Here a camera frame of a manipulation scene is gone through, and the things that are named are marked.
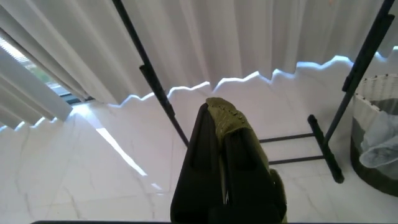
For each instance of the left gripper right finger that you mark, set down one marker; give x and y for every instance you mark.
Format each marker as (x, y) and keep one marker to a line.
(252, 186)

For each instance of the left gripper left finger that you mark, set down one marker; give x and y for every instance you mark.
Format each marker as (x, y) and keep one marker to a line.
(199, 174)

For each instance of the green long-sleeved shirt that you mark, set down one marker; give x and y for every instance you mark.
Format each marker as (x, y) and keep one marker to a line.
(227, 115)

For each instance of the black clothes rack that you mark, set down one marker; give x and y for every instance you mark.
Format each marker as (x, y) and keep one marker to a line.
(155, 84)

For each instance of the white laundry basket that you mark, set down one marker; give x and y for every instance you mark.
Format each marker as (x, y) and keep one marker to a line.
(370, 90)

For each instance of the window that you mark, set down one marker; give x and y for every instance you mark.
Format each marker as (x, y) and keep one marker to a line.
(37, 71)

